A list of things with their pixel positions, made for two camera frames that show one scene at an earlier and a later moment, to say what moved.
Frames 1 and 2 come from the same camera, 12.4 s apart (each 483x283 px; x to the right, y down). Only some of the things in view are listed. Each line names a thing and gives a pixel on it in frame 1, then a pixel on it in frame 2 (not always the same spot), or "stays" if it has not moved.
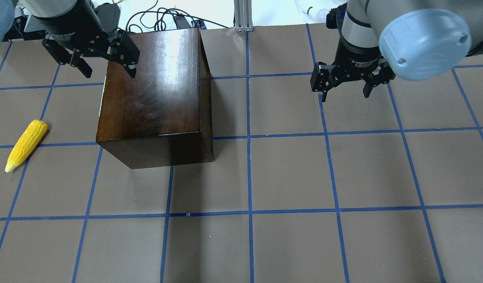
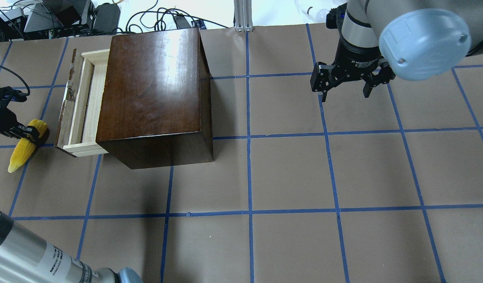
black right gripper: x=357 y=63 stays
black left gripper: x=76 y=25 to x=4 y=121
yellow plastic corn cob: x=26 y=143 stays
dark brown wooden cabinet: x=164 y=117 stays
